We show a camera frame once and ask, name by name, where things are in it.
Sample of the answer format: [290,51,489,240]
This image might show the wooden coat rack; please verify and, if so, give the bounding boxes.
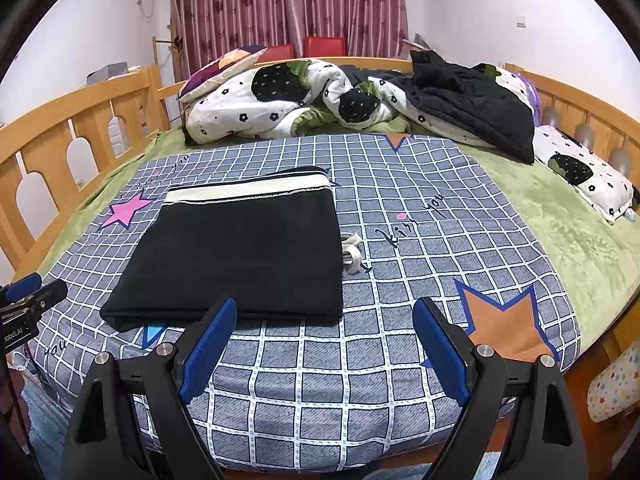
[150,22,187,131]

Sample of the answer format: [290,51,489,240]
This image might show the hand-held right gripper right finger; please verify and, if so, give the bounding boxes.
[412,296,588,480]

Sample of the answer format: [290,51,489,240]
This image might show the grey checked star blanket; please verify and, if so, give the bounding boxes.
[25,132,583,471]

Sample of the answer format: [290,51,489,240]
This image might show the black pants with white waistband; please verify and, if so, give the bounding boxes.
[99,166,368,332]

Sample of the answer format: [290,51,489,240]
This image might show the purple patterned pillow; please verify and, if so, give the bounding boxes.
[177,45,268,103]

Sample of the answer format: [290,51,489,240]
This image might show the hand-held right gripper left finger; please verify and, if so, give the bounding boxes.
[62,296,238,480]

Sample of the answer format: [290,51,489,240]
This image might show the person's blue jeans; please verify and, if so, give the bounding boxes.
[20,370,76,480]

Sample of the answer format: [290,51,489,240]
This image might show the red chair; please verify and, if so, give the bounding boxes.
[257,45,293,63]
[305,36,346,58]

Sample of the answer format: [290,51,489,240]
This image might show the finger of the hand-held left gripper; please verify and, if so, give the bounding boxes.
[0,272,68,309]

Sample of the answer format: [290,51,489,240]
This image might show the white strawberry print pillow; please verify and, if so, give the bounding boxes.
[532,125,636,223]

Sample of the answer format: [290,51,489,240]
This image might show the white strawberry print quilt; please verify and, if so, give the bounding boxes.
[180,57,536,146]

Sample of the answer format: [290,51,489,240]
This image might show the grey box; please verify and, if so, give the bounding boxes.
[86,61,128,83]

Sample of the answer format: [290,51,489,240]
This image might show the black jacket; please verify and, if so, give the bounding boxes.
[405,50,537,163]

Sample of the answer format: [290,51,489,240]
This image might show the wooden bed frame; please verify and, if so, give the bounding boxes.
[0,55,640,366]

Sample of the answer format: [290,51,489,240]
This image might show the purple cloth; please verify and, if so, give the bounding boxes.
[520,72,542,116]

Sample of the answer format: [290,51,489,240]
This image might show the green bed sheet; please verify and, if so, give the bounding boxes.
[37,125,640,366]

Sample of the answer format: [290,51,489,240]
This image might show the maroon striped curtain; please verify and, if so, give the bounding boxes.
[170,0,411,76]

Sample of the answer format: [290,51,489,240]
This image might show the star print cushion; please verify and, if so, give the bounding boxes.
[587,347,640,423]

